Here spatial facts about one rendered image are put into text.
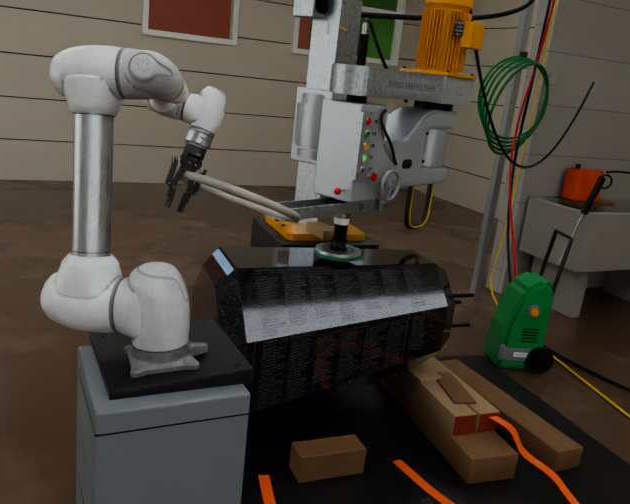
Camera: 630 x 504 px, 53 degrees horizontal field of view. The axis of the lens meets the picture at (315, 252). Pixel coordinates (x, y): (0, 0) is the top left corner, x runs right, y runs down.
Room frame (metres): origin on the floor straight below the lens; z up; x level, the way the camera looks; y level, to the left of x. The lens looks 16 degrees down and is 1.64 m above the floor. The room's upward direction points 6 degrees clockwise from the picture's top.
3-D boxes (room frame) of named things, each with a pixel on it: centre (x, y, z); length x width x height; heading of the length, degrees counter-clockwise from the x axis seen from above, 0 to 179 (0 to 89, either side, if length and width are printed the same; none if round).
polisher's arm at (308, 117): (3.61, -0.14, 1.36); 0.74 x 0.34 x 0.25; 56
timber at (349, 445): (2.40, -0.15, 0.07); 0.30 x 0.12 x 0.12; 114
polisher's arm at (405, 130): (3.14, -0.36, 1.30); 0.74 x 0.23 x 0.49; 141
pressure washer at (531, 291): (3.81, -1.35, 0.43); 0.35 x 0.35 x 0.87; 7
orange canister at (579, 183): (5.39, -2.21, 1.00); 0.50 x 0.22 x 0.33; 118
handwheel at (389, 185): (2.87, -0.27, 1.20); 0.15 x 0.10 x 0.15; 141
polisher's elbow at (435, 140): (3.36, -0.52, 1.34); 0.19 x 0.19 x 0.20
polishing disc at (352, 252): (2.85, -0.11, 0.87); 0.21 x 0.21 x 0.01
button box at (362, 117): (2.72, -0.15, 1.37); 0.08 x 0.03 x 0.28; 141
